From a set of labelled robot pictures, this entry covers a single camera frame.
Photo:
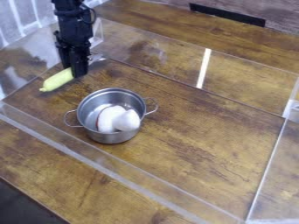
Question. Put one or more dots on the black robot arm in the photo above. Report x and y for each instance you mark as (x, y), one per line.
(72, 5)

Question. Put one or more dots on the small steel pot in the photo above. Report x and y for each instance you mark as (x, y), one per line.
(104, 98)

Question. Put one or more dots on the green handled metal spoon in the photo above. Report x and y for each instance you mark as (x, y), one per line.
(64, 76)

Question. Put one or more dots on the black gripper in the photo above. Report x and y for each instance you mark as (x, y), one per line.
(72, 40)

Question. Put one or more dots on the white mushroom toy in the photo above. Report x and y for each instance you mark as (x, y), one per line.
(115, 118)

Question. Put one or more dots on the black strip on wall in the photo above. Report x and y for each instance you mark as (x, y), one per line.
(246, 19)

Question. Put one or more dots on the clear acrylic triangle stand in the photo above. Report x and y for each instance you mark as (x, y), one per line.
(97, 39)

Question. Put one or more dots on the clear acrylic enclosure wall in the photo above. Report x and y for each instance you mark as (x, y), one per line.
(167, 194)

